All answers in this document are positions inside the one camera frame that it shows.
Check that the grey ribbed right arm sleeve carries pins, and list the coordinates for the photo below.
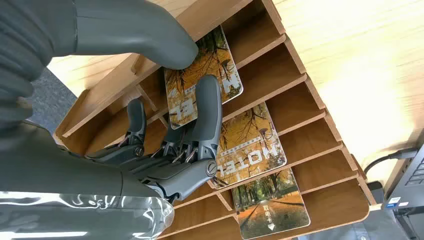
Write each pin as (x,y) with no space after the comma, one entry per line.
(20,49)

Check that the park path key card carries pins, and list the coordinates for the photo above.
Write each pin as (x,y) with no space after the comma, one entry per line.
(271,208)

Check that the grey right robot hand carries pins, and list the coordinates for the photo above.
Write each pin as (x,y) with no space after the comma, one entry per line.
(66,172)

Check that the small black adapter box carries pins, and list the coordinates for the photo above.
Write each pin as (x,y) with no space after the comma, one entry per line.
(377,192)

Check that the dark grey laptop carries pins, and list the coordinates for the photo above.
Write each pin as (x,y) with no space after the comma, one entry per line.
(409,185)

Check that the clear plastic wrap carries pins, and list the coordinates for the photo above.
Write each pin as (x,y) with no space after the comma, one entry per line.
(99,215)

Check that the wooden slotted card rack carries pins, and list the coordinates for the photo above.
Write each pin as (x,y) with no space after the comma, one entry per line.
(291,99)

